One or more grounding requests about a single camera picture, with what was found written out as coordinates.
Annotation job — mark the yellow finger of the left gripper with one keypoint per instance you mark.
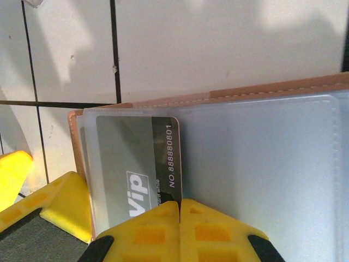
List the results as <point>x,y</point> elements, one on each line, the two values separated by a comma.
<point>71,207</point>
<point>13,174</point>

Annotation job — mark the tan leather card holder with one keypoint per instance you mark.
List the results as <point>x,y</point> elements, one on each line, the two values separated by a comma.
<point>245,163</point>

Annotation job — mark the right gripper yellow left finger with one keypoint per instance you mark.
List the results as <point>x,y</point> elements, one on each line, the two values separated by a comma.
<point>147,237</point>

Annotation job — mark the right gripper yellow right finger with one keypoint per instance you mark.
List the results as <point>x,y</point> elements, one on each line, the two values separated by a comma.
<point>212,234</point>

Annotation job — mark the black VIP card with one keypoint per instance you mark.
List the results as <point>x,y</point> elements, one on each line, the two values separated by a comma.
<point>163,152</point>

